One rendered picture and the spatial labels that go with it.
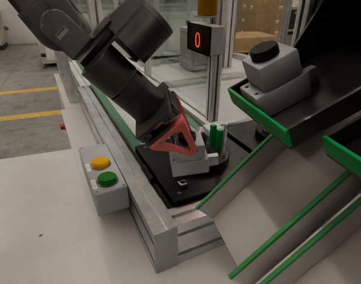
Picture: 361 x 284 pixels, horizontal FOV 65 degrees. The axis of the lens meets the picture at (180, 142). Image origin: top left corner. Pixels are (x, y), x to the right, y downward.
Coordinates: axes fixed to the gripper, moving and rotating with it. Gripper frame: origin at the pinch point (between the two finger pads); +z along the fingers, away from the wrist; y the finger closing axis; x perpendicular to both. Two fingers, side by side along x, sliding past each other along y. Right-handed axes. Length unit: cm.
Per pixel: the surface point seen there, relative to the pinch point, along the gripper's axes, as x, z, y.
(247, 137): -4.3, 24.3, 22.0
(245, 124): -5.5, 26.5, 30.3
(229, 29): -24, 42, 139
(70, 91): 48, -7, 84
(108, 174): 20.7, -0.4, 8.9
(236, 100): -10.9, -5.2, -7.2
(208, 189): 5.4, 12.6, 1.7
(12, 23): 339, -118, 759
